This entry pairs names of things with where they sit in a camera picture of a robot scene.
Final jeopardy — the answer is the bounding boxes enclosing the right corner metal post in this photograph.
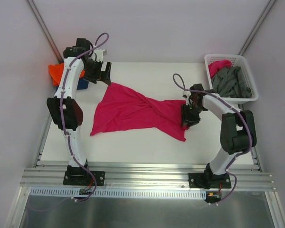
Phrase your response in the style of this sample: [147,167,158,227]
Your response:
[238,0,278,56]

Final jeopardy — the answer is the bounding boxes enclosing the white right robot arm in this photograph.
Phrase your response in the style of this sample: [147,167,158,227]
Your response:
[181,84,257,188]

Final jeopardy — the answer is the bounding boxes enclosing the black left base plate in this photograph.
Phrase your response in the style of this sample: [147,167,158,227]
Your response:
[63,169,105,186]

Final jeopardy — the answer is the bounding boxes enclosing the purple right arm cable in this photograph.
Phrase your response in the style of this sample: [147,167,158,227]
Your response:
[172,73,255,207]

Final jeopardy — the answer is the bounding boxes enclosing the grey t shirts in basket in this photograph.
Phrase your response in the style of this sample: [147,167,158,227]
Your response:
[211,66,252,98]

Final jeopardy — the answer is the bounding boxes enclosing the corner metal post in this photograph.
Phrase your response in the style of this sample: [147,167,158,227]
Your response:
[238,0,278,56]
[25,0,63,63]

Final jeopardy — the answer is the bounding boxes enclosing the left corner metal post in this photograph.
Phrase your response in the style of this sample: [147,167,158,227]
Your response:
[25,0,63,63]

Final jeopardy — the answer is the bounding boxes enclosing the magenta t shirt in basket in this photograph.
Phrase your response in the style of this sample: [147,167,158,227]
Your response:
[208,59,232,79]

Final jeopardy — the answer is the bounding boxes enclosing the aluminium mounting rail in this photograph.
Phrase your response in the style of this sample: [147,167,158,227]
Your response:
[20,161,277,191]

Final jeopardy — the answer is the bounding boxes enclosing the folded blue t shirt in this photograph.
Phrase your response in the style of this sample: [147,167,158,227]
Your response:
[77,78,89,90]

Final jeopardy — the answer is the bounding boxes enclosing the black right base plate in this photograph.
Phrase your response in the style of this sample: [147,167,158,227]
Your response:
[188,173,232,190]

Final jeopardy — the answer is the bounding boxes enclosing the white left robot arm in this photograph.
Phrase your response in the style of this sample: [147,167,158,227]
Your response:
[47,38,112,184]

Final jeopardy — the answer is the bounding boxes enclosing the white slotted cable duct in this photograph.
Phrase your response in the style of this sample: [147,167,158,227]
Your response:
[30,187,206,200]

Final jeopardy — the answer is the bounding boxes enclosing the folded orange t shirt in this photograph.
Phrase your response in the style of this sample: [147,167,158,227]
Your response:
[48,63,64,86]

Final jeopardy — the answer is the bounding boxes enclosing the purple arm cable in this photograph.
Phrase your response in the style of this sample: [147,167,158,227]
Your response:
[26,32,110,212]
[172,73,255,207]

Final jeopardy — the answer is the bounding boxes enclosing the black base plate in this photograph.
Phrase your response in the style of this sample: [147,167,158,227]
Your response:
[188,173,232,190]
[63,169,105,186]

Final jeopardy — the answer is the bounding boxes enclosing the magenta t shirt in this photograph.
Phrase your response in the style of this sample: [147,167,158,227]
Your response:
[208,59,232,79]
[90,83,186,142]

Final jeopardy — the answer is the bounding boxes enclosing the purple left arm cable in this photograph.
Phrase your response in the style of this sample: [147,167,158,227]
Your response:
[26,32,110,212]

